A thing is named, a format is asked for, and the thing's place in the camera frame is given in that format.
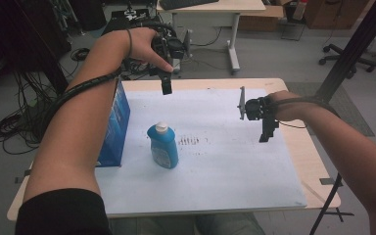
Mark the dark cabinet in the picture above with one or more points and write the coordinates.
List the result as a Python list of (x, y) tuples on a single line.
[(23, 36)]

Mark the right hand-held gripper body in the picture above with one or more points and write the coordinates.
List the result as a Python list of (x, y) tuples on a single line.
[(256, 109)]

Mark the grey tape strip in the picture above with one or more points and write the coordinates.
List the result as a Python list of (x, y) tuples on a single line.
[(23, 176), (325, 181)]

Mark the wooden cabinet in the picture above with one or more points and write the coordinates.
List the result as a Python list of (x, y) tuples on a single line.
[(336, 13)]

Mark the white paper sheet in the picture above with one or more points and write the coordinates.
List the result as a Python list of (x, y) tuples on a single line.
[(235, 169)]

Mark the black keyboard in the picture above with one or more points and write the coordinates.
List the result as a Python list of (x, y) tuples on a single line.
[(186, 3)]

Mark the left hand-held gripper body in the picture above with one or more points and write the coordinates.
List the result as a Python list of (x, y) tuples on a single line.
[(169, 45)]

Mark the black office chair base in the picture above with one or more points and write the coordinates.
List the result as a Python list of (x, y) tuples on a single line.
[(349, 60)]

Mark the brown cardboard box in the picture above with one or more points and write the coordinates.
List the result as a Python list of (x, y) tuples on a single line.
[(261, 18)]

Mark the grey floor mat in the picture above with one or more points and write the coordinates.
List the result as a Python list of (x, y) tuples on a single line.
[(349, 111)]

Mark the person's left hand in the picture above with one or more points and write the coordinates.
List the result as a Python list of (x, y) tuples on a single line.
[(140, 45)]

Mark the blue bottle with white cap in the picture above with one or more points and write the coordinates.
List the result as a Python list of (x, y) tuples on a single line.
[(164, 150)]

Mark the black metal post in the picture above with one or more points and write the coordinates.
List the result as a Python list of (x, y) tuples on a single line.
[(355, 45)]

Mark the black computer tower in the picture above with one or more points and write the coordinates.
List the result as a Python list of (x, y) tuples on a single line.
[(117, 24)]

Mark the white desk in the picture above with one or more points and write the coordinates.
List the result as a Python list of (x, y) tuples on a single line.
[(209, 6)]

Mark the black sleeve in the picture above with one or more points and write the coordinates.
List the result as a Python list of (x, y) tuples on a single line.
[(62, 215)]

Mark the person's right hand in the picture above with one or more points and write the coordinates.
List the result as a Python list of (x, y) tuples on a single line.
[(289, 106)]

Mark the blue cardboard box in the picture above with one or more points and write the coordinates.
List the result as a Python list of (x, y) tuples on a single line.
[(117, 130)]

